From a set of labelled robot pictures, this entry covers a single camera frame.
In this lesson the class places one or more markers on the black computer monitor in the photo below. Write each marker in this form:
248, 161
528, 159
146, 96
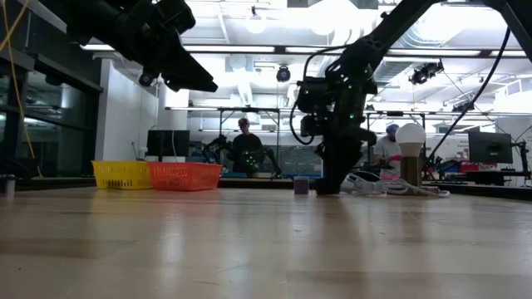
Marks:
490, 147
170, 143

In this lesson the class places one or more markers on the black dome ceiling camera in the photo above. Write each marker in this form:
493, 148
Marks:
283, 74

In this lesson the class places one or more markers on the black workstation frame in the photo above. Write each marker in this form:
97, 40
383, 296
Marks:
399, 113
249, 109

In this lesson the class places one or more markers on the small grey block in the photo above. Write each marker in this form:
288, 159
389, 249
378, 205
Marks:
8, 187

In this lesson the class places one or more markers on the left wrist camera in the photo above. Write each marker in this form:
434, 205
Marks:
146, 79

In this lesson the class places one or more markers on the red storage box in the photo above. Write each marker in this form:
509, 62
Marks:
469, 167

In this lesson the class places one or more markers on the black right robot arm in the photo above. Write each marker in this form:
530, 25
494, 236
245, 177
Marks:
395, 25

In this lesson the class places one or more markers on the orange plastic basket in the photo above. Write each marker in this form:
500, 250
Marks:
185, 176

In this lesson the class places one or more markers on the person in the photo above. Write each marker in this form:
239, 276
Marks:
388, 151
246, 147

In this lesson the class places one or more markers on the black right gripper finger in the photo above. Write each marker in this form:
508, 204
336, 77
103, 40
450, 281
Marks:
338, 166

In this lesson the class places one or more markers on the white cup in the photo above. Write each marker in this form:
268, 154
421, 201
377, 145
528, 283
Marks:
143, 153

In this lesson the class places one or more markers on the black ceiling spot camera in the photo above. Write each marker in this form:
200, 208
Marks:
426, 72

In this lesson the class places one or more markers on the yellow plastic basket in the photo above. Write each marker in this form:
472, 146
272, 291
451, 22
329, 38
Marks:
116, 174

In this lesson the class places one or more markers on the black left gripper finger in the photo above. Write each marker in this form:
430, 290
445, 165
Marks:
191, 74

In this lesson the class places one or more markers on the white bulb lamp brass base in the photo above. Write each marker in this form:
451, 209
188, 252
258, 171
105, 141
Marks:
410, 139

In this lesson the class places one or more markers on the small silver cap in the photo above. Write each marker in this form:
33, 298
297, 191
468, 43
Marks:
301, 185

